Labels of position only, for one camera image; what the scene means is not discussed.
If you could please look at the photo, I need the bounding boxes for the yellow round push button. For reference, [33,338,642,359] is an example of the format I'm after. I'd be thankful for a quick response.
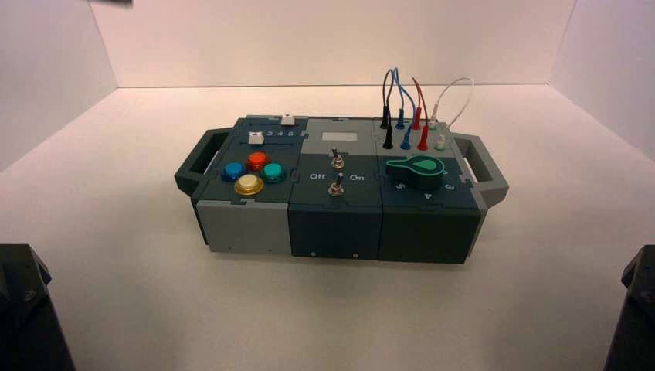
[234,174,266,196]

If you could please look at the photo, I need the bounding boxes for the black jumper wire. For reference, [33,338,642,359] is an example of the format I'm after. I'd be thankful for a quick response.
[379,70,396,151]

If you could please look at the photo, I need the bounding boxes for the teal round push button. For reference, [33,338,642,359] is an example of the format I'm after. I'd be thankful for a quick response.
[260,162,287,184]

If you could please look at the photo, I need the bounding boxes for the red jumper wire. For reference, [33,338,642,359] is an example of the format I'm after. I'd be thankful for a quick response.
[410,77,431,151]

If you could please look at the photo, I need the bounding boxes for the blue round push button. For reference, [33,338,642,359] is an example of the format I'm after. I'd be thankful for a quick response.
[221,162,247,183]

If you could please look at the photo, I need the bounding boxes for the blue jumper wire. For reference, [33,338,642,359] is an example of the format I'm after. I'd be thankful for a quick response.
[391,67,418,151]

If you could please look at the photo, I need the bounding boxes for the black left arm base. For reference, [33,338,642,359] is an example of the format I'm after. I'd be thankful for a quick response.
[0,243,76,371]

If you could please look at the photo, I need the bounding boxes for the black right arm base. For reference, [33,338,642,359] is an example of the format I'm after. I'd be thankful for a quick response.
[603,244,655,371]

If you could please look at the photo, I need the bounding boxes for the dark teal grey switch box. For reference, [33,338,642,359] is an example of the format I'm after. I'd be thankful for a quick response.
[174,114,510,266]

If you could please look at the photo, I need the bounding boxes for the white jumper wire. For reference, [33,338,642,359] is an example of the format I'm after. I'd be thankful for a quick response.
[429,77,475,152]

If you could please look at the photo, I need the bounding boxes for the green rotary dial knob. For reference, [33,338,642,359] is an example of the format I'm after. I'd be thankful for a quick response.
[385,155,446,191]

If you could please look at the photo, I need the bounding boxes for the orange round push button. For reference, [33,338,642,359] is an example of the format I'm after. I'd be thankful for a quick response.
[245,151,270,174]

